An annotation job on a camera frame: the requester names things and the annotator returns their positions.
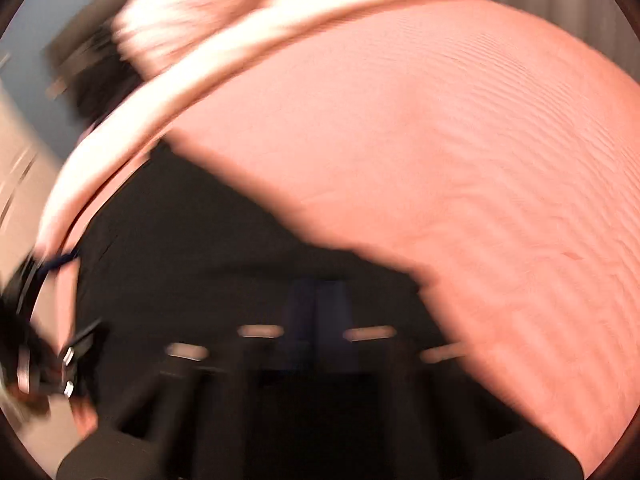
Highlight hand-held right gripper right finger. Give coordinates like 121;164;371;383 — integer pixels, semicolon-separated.
316;278;506;480

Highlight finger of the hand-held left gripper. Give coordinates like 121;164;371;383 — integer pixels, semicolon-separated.
12;250;83;321
47;317;108;403

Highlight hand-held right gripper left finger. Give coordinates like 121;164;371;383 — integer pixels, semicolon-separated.
116;278;317;480

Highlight black pants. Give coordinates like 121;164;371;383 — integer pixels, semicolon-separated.
70;139;481;441

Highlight black cloth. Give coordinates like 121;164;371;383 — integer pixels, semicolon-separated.
70;27;151;128

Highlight salmon quilted bedspread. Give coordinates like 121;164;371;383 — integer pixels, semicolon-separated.
30;0;640;478

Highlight grey headboard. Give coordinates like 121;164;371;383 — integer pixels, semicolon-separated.
42;0;156;91

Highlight light pink blanket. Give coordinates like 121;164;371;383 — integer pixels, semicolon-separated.
37;0;481;256

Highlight pink dotted pillow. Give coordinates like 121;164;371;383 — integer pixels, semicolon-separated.
111;0;363;78

